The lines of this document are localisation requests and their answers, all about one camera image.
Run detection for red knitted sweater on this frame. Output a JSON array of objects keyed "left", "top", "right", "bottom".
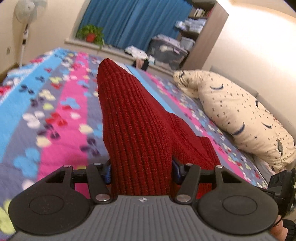
[{"left": 97, "top": 59, "right": 220, "bottom": 196}]

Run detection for dark clothes on sill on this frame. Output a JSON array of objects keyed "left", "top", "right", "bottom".
[{"left": 132, "top": 58, "right": 149, "bottom": 71}]

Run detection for white clothes pile on sill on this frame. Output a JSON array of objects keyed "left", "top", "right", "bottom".
[{"left": 125, "top": 46, "right": 148, "bottom": 60}]

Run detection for person's right hand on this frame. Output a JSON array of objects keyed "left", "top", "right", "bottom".
[{"left": 270, "top": 216, "right": 288, "bottom": 241}]

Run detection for cream patterned pillow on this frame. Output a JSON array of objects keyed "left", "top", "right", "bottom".
[{"left": 174, "top": 70, "right": 295, "bottom": 172}]

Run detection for colourful striped bed blanket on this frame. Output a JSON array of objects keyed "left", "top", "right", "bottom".
[{"left": 1, "top": 48, "right": 267, "bottom": 240}]

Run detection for clear plastic storage bin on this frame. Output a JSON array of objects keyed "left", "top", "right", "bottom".
[{"left": 147, "top": 34, "right": 188, "bottom": 70}]

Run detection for green plant in red pot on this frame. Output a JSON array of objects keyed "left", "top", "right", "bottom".
[{"left": 76, "top": 24, "right": 105, "bottom": 49}]

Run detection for wooden bookshelf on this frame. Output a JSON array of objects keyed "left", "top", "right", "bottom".
[{"left": 177, "top": 1, "right": 229, "bottom": 70}]

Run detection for blue window curtain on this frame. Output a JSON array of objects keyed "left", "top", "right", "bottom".
[{"left": 79, "top": 0, "right": 192, "bottom": 51}]

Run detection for white standing fan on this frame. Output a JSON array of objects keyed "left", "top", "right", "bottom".
[{"left": 15, "top": 0, "right": 49, "bottom": 67}]

